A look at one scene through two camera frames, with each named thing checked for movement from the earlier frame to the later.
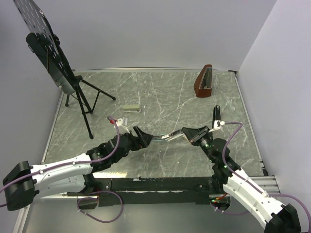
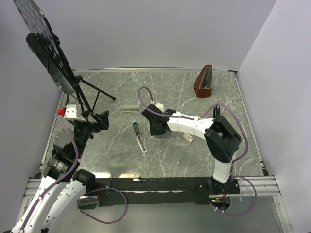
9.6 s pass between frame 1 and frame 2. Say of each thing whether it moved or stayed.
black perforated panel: stayed
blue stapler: moved
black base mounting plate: stayed
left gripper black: moved
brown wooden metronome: stayed
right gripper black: moved
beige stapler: stayed
